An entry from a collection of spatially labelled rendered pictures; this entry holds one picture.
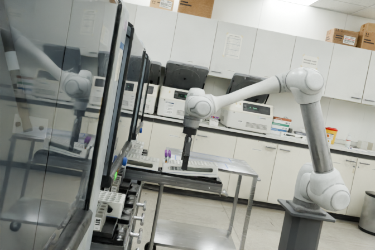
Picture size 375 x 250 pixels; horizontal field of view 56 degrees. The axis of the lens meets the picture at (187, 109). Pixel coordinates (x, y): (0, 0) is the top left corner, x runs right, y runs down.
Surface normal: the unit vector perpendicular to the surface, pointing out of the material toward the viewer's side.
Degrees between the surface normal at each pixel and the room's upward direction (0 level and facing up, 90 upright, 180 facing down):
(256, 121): 90
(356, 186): 90
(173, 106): 90
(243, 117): 90
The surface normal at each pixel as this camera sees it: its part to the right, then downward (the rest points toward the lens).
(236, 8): 0.07, 0.07
